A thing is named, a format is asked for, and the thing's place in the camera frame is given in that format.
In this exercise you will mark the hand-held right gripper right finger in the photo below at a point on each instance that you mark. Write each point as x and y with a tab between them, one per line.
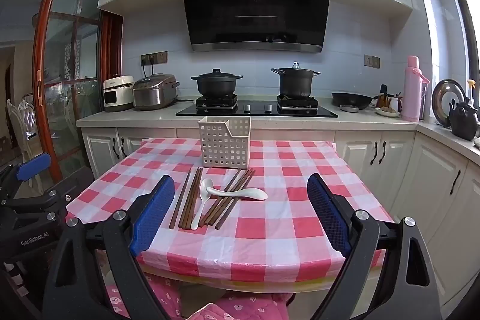
330	215

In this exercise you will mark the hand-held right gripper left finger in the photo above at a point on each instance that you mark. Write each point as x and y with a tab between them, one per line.
153	215

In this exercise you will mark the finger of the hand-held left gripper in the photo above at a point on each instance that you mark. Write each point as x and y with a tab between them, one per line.
32	167
63	188

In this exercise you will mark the brown wooden chopstick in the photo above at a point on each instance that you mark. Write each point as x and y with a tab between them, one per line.
228	211
180	198
219	211
191	200
215	211
187	200
195	198
209	211

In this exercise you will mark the white ceramic spoon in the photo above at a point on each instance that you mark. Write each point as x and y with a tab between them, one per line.
207	188
255	194

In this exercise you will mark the white perforated plastic utensil basket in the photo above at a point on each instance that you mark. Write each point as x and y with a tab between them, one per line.
225	147

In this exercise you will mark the red white checkered tablecloth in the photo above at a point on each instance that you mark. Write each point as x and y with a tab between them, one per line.
285	230

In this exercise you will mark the white carved dining chair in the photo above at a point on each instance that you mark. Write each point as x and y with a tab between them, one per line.
17	121

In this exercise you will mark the pink patterned seat cushion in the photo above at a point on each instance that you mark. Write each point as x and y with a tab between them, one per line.
161	297
251	307

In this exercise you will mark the wooden framed glass door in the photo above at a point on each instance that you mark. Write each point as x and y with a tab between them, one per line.
39	80

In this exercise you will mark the white countertop cooker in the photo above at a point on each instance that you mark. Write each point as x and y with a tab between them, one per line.
116	95

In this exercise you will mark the small metal dish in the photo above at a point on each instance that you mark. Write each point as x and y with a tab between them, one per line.
351	109

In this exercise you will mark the black frying pan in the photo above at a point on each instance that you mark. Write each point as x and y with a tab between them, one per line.
350	99

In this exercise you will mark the silver rice cooker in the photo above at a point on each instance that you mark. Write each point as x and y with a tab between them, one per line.
153	93

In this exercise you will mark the small white jar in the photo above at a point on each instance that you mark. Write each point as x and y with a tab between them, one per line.
394	103

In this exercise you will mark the black glass gas cooktop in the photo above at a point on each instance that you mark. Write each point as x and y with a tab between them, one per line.
255	110

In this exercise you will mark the tall black stock pot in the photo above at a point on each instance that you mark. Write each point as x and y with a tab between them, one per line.
296	84

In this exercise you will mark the pink thermos flask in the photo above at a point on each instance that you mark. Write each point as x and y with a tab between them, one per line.
411	98

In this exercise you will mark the black casserole pot with lid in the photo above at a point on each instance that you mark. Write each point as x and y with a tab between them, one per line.
215	84

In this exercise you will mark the glass pan lid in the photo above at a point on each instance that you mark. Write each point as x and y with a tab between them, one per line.
442	98

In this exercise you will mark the black kettle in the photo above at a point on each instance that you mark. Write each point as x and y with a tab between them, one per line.
463	121

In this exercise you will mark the spray bottle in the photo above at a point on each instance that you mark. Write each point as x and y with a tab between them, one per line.
471	89

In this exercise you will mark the black range hood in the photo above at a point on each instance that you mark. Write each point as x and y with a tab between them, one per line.
255	5

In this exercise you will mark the gold wall socket panel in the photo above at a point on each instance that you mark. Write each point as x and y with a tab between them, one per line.
159	57

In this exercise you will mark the gold wall switch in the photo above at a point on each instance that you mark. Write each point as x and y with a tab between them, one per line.
371	61

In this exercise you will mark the dark window frame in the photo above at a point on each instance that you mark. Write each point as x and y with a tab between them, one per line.
468	24

